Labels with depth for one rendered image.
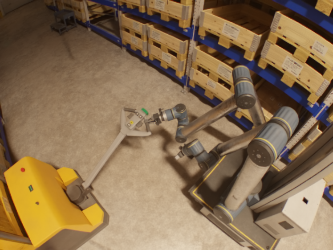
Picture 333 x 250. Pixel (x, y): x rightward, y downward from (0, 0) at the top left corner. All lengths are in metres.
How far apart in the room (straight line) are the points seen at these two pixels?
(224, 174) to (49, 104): 3.15
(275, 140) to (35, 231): 1.70
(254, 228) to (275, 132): 1.42
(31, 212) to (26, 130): 2.11
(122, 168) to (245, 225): 1.64
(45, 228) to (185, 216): 1.52
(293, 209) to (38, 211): 2.09
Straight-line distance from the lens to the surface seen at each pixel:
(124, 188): 2.38
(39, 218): 1.65
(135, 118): 1.77
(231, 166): 2.22
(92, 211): 2.03
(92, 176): 1.98
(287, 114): 1.03
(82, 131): 2.96
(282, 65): 2.14
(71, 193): 2.07
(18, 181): 1.88
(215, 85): 2.70
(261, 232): 2.17
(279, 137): 0.90
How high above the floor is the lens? 2.24
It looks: 53 degrees down
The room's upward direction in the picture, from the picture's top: 4 degrees clockwise
